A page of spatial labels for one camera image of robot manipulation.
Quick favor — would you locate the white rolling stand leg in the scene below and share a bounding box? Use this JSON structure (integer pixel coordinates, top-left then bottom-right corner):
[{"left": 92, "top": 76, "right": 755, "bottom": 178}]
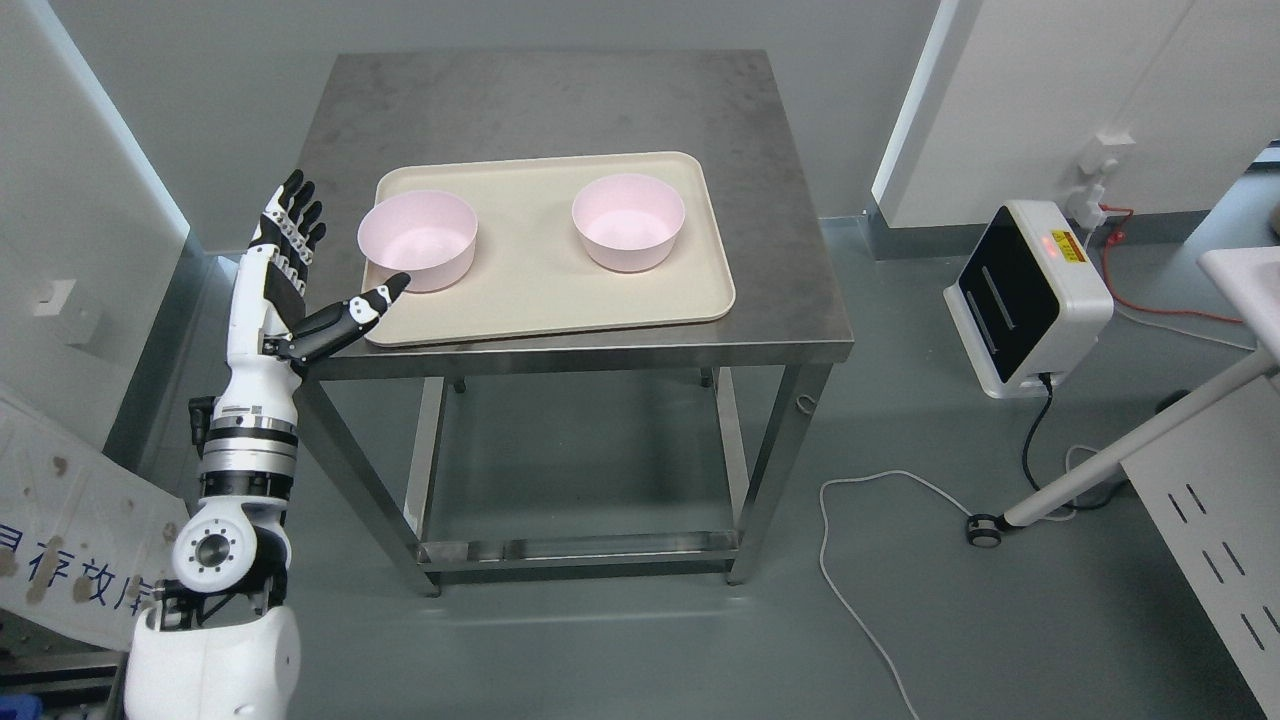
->
[{"left": 966, "top": 246, "right": 1280, "bottom": 550}]

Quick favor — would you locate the white floor cable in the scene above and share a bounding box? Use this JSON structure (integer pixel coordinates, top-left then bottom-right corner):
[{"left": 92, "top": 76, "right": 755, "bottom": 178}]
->
[{"left": 818, "top": 470, "right": 973, "bottom": 720}]

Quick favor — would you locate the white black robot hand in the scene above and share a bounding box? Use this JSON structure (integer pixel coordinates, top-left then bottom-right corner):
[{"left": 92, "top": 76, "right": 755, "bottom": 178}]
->
[{"left": 227, "top": 169, "right": 410, "bottom": 372}]

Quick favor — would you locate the white wall socket plug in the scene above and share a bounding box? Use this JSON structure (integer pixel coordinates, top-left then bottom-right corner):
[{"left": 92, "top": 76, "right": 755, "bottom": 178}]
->
[{"left": 1065, "top": 132, "right": 1135, "bottom": 231}]

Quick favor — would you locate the stainless steel table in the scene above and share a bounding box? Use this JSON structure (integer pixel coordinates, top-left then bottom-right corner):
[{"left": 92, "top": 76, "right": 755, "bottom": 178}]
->
[{"left": 294, "top": 50, "right": 852, "bottom": 596}]

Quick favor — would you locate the pink bowl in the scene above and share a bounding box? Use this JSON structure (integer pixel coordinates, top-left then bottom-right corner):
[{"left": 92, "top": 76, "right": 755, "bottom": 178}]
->
[
  {"left": 570, "top": 173, "right": 687, "bottom": 273},
  {"left": 356, "top": 190, "right": 479, "bottom": 293}
]

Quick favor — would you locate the beige plastic tray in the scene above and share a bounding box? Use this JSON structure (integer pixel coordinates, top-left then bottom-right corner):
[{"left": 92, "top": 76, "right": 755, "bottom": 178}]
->
[{"left": 367, "top": 151, "right": 736, "bottom": 348}]

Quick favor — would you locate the red cable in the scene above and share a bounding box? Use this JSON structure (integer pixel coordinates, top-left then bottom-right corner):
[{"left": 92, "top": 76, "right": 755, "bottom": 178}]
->
[{"left": 1097, "top": 206, "right": 1245, "bottom": 324}]

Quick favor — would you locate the black power cable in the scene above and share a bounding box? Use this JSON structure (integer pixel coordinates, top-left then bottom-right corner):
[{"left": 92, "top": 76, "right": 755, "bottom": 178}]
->
[{"left": 1020, "top": 372, "right": 1132, "bottom": 512}]

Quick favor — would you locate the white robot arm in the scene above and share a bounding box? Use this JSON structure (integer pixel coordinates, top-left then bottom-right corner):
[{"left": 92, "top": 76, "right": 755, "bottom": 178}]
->
[{"left": 124, "top": 354, "right": 301, "bottom": 719}]

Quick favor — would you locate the white perforated cabinet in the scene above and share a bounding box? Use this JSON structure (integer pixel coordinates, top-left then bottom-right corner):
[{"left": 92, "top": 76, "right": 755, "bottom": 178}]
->
[{"left": 1121, "top": 377, "right": 1279, "bottom": 719}]

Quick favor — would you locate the white sign with blue text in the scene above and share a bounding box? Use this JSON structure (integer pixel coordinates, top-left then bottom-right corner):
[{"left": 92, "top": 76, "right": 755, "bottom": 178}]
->
[{"left": 1, "top": 392, "right": 189, "bottom": 651}]

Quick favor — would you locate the white black charging device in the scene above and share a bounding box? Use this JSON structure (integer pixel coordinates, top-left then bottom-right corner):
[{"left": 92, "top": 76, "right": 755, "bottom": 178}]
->
[{"left": 943, "top": 200, "right": 1114, "bottom": 400}]

